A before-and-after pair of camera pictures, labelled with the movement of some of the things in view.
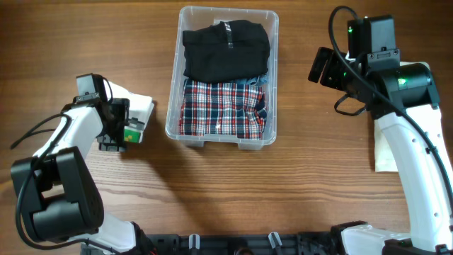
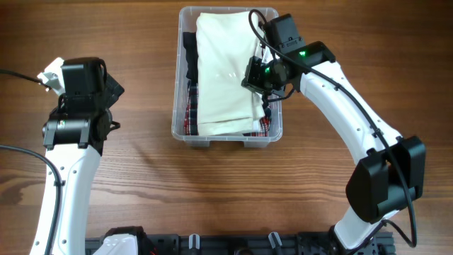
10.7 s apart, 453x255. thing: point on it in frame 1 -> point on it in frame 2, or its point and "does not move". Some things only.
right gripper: (330, 76) -> (252, 79)
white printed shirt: (139, 109) -> (267, 52)
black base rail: (228, 244) does not move
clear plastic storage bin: (223, 80) does not move
